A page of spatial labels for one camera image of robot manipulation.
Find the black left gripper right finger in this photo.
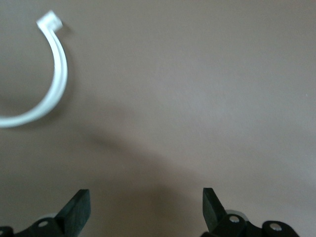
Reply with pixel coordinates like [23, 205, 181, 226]
[199, 187, 264, 237]

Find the white curved plastic handle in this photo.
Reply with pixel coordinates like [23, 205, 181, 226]
[0, 9, 69, 128]

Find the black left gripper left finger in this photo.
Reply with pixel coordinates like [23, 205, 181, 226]
[14, 189, 91, 237]

